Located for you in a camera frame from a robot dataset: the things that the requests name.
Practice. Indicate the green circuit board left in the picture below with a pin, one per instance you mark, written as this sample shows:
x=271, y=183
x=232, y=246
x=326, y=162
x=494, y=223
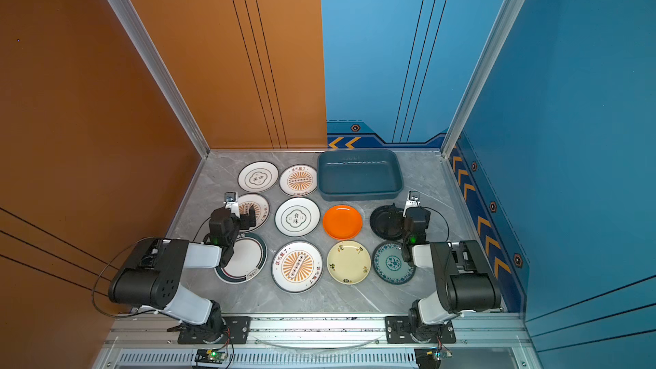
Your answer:
x=211, y=359

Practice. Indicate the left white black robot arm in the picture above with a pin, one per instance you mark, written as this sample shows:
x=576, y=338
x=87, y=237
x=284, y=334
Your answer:
x=150, y=276

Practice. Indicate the white plate green red rim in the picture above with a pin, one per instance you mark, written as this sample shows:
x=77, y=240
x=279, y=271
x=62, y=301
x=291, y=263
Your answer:
x=249, y=258

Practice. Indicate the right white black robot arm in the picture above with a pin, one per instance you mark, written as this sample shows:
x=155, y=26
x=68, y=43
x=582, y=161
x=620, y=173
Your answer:
x=463, y=278

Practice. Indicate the small orange sunburst plate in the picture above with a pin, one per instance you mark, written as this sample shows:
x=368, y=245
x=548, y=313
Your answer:
x=298, y=180

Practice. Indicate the teal plastic bin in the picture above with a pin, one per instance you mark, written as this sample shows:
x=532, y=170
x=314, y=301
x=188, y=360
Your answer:
x=359, y=175

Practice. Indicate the cream yellow plate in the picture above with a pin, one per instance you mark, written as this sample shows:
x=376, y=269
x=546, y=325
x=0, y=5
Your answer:
x=348, y=262

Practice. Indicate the black plate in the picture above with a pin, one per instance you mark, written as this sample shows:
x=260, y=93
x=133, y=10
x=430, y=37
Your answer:
x=375, y=222

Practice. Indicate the orange sunburst plate red rim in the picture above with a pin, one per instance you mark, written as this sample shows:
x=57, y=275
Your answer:
x=254, y=204

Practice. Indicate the large orange sunburst plate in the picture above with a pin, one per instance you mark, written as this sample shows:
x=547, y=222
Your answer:
x=297, y=267

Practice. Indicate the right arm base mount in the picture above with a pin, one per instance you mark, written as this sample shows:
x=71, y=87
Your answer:
x=399, y=329

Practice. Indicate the green patterned plate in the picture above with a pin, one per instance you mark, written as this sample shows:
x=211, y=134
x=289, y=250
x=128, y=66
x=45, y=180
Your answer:
x=388, y=264

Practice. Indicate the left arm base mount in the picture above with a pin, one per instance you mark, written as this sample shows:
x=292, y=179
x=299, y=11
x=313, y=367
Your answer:
x=235, y=331

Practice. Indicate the circuit board right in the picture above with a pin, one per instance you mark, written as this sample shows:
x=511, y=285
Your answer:
x=431, y=358

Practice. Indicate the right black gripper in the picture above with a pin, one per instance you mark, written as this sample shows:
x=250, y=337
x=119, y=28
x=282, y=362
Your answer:
x=397, y=213

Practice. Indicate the small white flower-logo plate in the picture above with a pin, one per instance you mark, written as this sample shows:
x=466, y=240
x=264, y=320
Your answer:
x=258, y=177

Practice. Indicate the white plate green flower logo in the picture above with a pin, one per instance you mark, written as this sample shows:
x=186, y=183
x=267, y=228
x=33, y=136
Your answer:
x=297, y=217

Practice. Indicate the aluminium rail frame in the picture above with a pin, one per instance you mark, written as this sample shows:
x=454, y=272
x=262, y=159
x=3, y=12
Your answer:
x=488, y=340

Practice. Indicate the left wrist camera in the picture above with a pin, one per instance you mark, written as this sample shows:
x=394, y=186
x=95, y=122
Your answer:
x=231, y=203

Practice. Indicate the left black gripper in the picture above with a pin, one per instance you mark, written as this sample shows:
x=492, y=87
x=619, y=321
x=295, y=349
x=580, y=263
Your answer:
x=245, y=223

